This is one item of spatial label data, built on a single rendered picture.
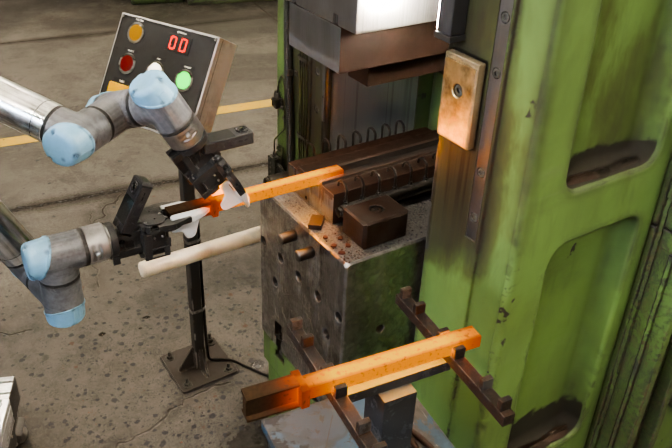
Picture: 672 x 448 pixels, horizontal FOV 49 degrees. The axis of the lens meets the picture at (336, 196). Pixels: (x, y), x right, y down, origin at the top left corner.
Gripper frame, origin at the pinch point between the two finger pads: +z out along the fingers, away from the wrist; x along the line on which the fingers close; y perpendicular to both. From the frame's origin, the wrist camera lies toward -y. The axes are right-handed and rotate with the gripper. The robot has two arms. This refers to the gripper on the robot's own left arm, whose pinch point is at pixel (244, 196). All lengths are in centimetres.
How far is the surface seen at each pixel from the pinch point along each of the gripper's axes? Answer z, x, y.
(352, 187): 12.1, 7.0, -19.9
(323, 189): 10.1, 3.5, -14.8
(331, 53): -17.8, 4.7, -30.5
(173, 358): 88, -65, 45
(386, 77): -3.4, 3.9, -39.6
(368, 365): -5, 57, 6
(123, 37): -13, -69, -7
